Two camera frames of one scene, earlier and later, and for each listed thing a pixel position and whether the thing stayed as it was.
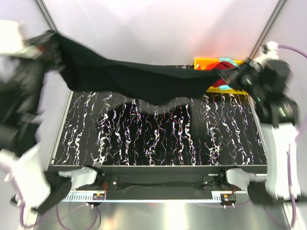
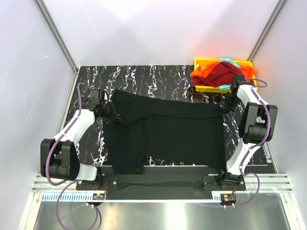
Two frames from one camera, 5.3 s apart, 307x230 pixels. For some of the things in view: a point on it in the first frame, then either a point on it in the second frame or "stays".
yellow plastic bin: x=201 y=63 stays
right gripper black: x=233 y=76 to x=224 y=108
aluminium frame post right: x=276 y=14 stays
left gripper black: x=45 y=42 to x=114 y=116
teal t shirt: x=226 y=87 stays
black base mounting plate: x=131 y=182 stays
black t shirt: x=137 y=82 to x=187 y=132
